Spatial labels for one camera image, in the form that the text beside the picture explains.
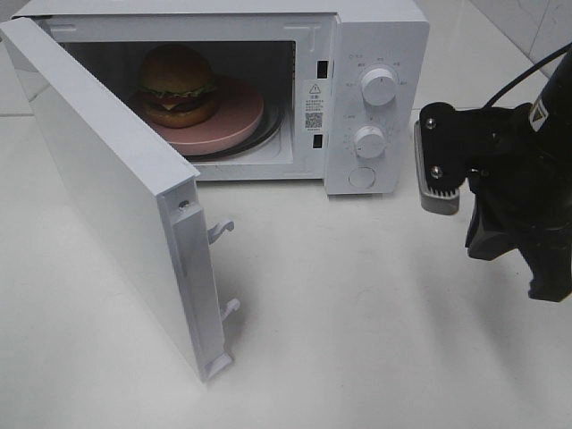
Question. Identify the white microwave door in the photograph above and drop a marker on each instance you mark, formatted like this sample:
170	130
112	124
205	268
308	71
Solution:
138	195

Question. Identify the warning sticker with QR code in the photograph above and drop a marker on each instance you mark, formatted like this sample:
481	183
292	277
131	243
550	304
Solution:
316	96

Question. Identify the white timer knob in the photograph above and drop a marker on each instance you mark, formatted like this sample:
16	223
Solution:
369	142

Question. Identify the toy burger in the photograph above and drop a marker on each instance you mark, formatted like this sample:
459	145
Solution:
177	87

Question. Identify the pink round plate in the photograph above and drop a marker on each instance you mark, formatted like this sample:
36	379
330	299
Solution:
237	117

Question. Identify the white microwave oven body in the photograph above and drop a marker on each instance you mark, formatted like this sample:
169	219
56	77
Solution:
275	46

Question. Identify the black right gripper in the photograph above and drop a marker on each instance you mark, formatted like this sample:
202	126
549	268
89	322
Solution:
518	164

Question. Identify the round white door button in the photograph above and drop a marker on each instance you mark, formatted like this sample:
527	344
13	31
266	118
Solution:
362	178

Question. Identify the upper white power knob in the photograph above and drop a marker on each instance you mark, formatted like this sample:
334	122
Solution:
378	85

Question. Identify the glass microwave turntable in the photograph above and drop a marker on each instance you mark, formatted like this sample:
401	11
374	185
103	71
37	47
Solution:
270	123

